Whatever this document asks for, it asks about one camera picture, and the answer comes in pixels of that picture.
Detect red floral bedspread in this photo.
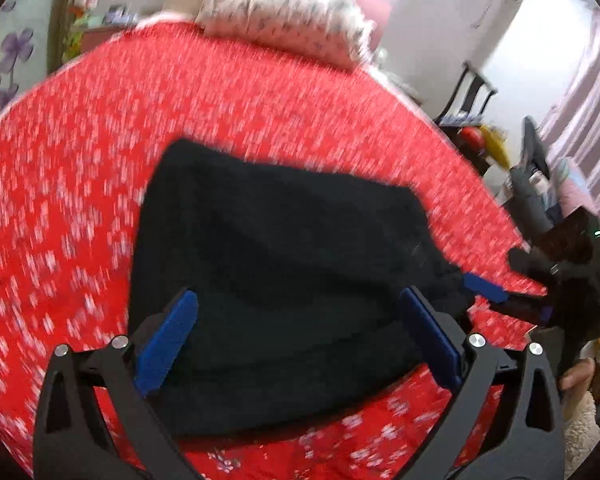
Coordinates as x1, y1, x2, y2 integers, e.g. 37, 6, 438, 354
0, 19, 550, 480

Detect red plush toy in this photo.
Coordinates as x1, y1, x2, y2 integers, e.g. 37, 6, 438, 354
457, 127, 484, 149

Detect black pants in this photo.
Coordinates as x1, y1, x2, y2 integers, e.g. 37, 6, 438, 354
128, 139, 477, 438

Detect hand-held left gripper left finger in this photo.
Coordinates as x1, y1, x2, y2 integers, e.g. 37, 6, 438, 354
32, 287, 203, 480

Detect pink and blue cloth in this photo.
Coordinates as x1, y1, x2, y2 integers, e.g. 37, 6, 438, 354
544, 159, 595, 222

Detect white fluffy cloth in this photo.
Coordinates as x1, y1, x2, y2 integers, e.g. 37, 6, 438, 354
561, 389, 600, 467

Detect yellow plush toy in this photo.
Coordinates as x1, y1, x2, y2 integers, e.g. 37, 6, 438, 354
479, 124, 515, 167

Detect flower print wardrobe doors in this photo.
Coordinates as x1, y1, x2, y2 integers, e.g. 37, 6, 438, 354
0, 0, 81, 128

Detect pink nightstand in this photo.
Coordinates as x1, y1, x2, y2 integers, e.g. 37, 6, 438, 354
79, 24, 137, 55

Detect white floral pillow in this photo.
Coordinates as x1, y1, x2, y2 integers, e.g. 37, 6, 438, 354
195, 0, 377, 73

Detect stack of plush toys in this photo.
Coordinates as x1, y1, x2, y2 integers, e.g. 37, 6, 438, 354
61, 0, 100, 61

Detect pink curtain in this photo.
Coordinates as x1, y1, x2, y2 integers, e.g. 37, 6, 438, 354
535, 7, 600, 221

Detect person's right hand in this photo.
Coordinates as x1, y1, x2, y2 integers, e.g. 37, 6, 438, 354
558, 359, 597, 394

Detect small items on nightstand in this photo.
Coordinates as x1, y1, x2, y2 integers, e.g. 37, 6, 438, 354
102, 4, 137, 26

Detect dark grey upright object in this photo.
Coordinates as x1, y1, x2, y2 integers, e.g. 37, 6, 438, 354
509, 116, 567, 233

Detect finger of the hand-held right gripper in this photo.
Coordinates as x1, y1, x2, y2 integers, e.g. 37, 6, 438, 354
462, 272, 555, 327
508, 246, 556, 292

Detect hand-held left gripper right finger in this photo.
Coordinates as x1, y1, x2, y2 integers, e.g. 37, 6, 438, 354
400, 286, 567, 480

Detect black wooden chair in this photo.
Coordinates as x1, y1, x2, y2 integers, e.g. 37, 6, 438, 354
432, 60, 499, 126

